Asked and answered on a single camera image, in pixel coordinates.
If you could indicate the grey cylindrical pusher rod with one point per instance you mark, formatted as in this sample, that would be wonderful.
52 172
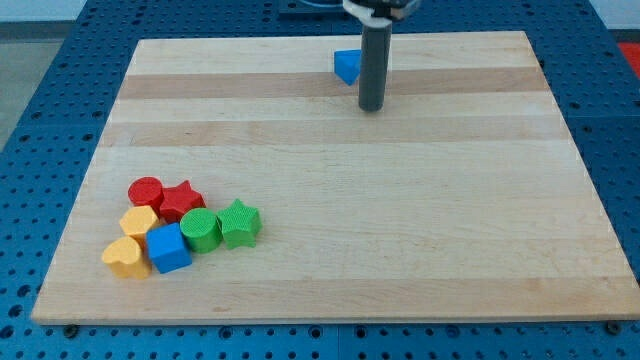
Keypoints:
375 47

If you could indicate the white and black rod mount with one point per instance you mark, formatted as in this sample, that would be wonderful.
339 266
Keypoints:
380 13

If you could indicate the blue triangle block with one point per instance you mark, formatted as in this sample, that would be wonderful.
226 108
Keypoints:
347 65

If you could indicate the green star block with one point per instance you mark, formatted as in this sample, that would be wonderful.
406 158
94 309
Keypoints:
239 225

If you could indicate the red star block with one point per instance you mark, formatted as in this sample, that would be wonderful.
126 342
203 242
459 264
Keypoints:
179 200

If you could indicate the wooden board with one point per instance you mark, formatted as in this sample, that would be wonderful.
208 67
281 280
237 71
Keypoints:
464 199

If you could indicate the green cylinder block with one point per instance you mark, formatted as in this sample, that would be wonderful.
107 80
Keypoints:
200 228

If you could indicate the red cylinder block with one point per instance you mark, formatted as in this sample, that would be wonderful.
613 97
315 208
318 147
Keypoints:
146 191

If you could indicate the blue cube block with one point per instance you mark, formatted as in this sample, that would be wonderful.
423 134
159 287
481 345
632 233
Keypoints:
167 249

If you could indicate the yellow hexagon block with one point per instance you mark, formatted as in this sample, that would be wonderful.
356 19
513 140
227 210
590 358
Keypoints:
137 221

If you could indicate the yellow heart block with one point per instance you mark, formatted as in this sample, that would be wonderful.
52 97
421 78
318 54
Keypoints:
126 259

